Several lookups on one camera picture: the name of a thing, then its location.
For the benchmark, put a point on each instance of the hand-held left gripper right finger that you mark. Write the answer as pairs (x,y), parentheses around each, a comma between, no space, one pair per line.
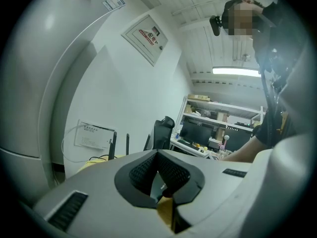
(210,177)

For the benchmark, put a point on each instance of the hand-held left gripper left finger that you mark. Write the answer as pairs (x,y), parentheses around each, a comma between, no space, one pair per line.
(99,182)

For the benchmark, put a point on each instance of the person's right forearm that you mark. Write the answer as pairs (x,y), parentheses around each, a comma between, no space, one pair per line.
(242,152)

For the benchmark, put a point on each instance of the white computer desk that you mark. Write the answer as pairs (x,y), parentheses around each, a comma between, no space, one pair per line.
(183,146)

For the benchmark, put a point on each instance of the black monitor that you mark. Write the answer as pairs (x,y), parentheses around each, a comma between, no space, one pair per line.
(195,133)

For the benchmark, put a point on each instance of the black high-back office chair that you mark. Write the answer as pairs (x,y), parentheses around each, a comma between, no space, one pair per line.
(161,133)

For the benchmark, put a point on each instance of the white storage shelf unit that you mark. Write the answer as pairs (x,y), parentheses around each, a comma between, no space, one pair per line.
(223,106)

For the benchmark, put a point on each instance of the long ceiling tube light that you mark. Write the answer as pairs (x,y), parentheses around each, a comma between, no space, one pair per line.
(235,71)

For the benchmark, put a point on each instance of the silver refrigerator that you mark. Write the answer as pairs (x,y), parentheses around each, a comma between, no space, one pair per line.
(29,83)

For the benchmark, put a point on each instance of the white electrical panel box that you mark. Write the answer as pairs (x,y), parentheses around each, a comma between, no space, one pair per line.
(146,38)

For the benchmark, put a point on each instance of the person's black shirt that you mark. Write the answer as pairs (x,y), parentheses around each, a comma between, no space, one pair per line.
(280,33)

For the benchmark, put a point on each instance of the person's head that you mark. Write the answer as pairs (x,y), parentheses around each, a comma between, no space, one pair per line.
(242,16)

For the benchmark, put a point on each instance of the refrigerator energy label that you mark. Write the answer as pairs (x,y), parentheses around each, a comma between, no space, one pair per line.
(113,3)

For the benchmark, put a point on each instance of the white wall network box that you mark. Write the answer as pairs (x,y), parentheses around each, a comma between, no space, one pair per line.
(94,135)

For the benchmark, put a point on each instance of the black head camera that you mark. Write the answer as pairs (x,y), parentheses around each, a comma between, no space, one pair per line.
(215,25)

